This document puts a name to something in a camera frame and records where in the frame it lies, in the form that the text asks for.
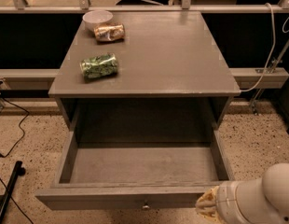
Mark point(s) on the yellow-tan gripper body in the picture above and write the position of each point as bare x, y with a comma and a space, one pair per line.
225, 201

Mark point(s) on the grey top drawer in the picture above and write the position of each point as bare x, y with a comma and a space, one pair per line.
138, 156

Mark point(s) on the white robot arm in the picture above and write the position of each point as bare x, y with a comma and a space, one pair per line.
264, 200

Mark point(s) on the grey wooden drawer cabinet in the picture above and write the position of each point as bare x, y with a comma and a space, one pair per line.
166, 57

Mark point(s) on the green crumpled snack can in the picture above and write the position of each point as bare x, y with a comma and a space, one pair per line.
99, 66

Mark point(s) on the black stand leg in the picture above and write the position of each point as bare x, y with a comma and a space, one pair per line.
18, 170

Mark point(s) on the white bowl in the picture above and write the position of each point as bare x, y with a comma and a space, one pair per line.
94, 18

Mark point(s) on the metal railing frame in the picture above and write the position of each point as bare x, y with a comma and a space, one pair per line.
144, 3

